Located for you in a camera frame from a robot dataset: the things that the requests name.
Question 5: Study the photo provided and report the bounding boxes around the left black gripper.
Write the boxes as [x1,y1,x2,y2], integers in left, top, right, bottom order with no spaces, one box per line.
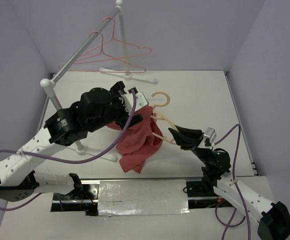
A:
[88,81,143,133]

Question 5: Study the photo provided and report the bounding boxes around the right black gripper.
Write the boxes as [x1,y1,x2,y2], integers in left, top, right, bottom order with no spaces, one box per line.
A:
[168,123,211,166]

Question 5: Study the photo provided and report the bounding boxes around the red t shirt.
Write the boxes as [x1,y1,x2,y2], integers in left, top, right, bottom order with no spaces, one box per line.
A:
[116,106,163,173]

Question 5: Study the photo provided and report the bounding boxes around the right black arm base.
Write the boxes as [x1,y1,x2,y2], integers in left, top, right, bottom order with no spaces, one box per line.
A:
[183,180,218,200]

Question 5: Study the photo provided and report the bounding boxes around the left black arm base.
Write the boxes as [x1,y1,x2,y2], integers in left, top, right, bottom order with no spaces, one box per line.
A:
[51,179,100,217]

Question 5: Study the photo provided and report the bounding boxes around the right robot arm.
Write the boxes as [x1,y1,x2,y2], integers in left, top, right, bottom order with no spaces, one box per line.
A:
[169,126,290,240]

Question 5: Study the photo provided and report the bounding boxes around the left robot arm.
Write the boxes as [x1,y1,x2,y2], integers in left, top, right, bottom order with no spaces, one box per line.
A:
[0,81,148,202]

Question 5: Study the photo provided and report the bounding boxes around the white garment rack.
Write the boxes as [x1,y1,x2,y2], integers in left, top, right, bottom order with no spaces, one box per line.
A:
[39,0,158,162]

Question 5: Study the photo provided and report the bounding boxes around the silver foil tape panel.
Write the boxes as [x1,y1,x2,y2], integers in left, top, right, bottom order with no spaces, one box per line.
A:
[98,179,189,216]

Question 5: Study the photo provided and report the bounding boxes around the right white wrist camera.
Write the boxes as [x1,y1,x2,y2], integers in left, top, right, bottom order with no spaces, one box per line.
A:
[202,127,216,148]

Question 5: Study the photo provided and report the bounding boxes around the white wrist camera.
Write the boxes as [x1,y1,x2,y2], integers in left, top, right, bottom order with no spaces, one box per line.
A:
[122,87,149,114]
[202,127,216,148]

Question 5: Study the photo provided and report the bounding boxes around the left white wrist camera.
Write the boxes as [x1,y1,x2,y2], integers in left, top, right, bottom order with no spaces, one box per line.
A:
[122,87,149,114]

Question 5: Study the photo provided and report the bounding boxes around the pink wire hanger near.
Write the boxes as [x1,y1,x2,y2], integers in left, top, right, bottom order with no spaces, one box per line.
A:
[58,30,146,74]

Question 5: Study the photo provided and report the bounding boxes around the pink wire hanger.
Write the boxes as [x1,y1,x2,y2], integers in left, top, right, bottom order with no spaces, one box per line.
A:
[58,30,146,74]
[101,15,152,62]

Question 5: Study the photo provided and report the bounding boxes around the pink wire hanger far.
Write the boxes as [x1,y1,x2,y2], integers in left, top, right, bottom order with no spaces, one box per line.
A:
[101,15,152,62]

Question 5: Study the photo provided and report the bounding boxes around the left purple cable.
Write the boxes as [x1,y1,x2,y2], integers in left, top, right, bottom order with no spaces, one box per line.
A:
[0,88,137,211]

